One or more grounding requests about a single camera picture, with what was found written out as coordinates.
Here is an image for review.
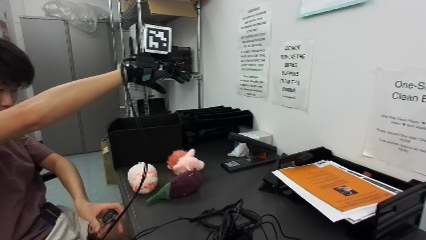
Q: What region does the thin black glove cable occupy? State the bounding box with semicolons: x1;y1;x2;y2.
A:
99;56;151;240

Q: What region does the white cube of black markers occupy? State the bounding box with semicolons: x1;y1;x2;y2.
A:
140;23;175;55

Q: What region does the tangle of black cables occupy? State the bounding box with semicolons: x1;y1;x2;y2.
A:
132;198;304;240

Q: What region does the black handheld device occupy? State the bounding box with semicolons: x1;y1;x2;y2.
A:
87;209;123;240

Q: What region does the black paper tray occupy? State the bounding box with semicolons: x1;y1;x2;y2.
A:
259;146;426;240

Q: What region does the clear plastic bag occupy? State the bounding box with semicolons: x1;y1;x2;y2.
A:
42;0;111;34

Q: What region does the crumpled white paper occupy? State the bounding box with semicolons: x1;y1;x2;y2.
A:
227;142;251;158

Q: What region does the black fabric storage box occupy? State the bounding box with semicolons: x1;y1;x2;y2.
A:
107;112;187;170

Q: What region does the small white box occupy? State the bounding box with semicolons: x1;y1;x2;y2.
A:
239;130;275;146

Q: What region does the white and red plush ball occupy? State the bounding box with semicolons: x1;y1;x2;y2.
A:
127;161;160;195

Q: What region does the paper stack with orange sheet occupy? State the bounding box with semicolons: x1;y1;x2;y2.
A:
271;160;404;224

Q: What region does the teal framed board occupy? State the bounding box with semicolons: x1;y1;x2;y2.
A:
299;0;370;19

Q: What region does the tall white wall notice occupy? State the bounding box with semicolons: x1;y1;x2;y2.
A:
236;2;273;99

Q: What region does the short white wall notice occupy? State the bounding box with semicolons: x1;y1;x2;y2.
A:
272;40;316;112

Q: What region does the large white wall notice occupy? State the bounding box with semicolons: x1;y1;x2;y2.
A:
362;67;426;177

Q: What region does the grey metal cabinet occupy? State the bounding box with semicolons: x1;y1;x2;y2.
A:
19;15;124;157

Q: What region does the flat brown cardboard piece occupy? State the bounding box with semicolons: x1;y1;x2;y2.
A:
100;135;120;186

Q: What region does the black stapler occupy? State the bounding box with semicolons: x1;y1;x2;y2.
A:
220;131;283;174

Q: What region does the metal wire shelf rack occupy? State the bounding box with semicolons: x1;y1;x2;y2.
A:
107;0;205;118

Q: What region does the pink plush toy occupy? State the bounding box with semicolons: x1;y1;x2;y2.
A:
165;148;207;176

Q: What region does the purple eggplant plush toy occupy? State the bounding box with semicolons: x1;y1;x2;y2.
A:
146;170;205;206

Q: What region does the the person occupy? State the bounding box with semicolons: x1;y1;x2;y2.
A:
0;38;135;240

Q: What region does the cardboard box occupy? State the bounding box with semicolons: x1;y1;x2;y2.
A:
122;0;200;27

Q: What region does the stack of folded black boxes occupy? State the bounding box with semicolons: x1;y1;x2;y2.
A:
175;105;255;145

